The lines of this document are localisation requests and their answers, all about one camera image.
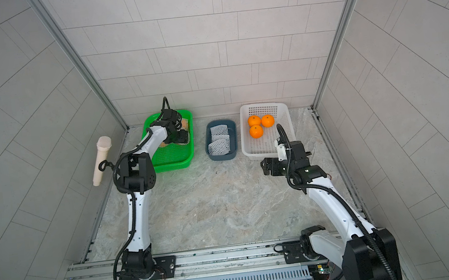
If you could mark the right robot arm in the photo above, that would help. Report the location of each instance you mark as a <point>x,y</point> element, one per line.
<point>360,251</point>

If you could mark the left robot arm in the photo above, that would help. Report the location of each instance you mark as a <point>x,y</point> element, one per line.
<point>134,175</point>

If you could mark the white plastic basket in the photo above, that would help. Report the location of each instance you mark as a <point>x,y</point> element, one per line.
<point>258,149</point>

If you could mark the dark blue plastic tub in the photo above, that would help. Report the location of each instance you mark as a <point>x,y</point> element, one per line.
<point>233,139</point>

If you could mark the right green circuit board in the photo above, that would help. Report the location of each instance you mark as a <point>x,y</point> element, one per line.
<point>321,272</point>

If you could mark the netted orange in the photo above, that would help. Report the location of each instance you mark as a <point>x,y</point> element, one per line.
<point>185,124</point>
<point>256,131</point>
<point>267,121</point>

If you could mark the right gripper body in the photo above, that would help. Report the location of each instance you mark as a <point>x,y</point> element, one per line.
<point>281,168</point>

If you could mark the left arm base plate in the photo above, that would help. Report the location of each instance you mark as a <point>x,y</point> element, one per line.
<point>163,267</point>

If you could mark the white foam net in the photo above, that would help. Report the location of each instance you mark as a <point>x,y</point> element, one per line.
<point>216,138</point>
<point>219,130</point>
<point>219,148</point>

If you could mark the green plastic basket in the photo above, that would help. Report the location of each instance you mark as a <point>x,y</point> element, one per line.
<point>171,157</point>

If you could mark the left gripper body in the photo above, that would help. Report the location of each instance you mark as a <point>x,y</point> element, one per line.
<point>178,137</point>

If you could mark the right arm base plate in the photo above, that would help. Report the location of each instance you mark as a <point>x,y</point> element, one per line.
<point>295,251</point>

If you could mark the aluminium rail frame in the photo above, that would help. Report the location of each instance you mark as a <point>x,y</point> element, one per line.
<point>253,261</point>

